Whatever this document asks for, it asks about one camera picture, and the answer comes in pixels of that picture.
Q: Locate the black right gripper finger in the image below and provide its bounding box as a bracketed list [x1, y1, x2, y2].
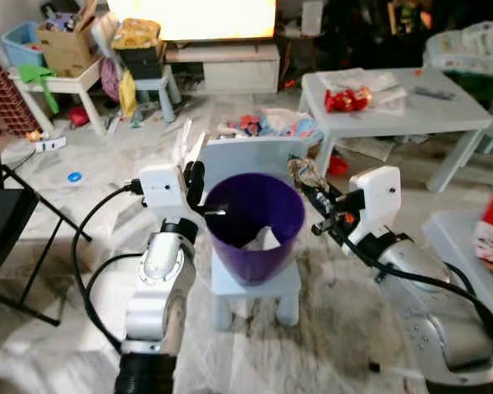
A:
[306, 190, 338, 219]
[299, 177, 333, 206]

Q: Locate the paper trash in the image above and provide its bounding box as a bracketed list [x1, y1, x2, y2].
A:
[287, 158, 320, 193]

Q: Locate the purple plastic rubbish bin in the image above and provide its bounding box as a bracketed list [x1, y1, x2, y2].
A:
[204, 172, 306, 286]

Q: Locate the light blue storage bin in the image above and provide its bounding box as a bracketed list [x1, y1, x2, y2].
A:
[2, 21, 47, 69]

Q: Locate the red floor object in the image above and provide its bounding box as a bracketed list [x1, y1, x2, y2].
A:
[327, 154, 351, 177]

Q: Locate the white crumpled paper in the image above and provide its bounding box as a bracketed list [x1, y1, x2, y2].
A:
[242, 227, 283, 252]

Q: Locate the light blue child chair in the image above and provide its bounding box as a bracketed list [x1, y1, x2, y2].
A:
[199, 135, 315, 331]

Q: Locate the colourful clothes pile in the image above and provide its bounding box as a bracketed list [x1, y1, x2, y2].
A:
[220, 107, 323, 145]

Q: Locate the red snack packet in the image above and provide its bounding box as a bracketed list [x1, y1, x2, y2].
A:
[325, 86, 372, 114]

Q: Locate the light blue plastic stool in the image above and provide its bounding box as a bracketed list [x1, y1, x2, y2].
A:
[131, 66, 182, 125]

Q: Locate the light blue plastic table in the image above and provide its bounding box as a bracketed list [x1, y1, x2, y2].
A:
[423, 209, 493, 306]
[300, 68, 493, 195]

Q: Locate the white television bench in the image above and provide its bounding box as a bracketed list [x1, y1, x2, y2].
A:
[164, 43, 282, 94]

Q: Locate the grey storage crate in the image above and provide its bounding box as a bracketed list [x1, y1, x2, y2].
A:
[121, 60, 167, 81]
[119, 45, 165, 63]

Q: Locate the pink bag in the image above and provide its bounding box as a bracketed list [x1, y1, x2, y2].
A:
[101, 57, 122, 104]

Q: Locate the pink red floor item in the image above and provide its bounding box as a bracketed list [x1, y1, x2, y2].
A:
[70, 107, 90, 128]

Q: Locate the white power strip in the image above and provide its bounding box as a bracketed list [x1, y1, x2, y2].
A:
[35, 135, 67, 153]

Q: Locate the grey remote control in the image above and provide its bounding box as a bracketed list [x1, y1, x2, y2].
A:
[412, 85, 458, 102]

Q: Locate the small white plastic table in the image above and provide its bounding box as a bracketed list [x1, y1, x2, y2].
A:
[8, 57, 109, 137]

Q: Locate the yellow snack bag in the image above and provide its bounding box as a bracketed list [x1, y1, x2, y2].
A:
[111, 18, 164, 48]

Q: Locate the bright television screen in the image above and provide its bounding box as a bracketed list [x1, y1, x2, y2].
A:
[107, 0, 278, 42]

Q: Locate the brown cardboard box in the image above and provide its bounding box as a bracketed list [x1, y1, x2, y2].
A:
[37, 15, 100, 79]

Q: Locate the green plastic item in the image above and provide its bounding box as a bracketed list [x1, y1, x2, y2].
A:
[18, 64, 61, 115]

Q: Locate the white printed plastic bag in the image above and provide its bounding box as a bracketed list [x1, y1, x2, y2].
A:
[423, 21, 493, 77]

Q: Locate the red lattice basket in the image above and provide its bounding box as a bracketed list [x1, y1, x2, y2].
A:
[0, 37, 44, 137]

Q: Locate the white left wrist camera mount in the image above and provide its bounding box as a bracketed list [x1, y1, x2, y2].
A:
[138, 164, 190, 221]

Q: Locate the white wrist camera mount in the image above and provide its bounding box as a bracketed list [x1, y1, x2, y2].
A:
[138, 164, 190, 221]
[349, 167, 402, 243]

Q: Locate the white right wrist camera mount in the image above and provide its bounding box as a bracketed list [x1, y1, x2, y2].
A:
[349, 167, 402, 243]

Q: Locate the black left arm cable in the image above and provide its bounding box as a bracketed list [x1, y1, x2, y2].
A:
[72, 182, 145, 350]

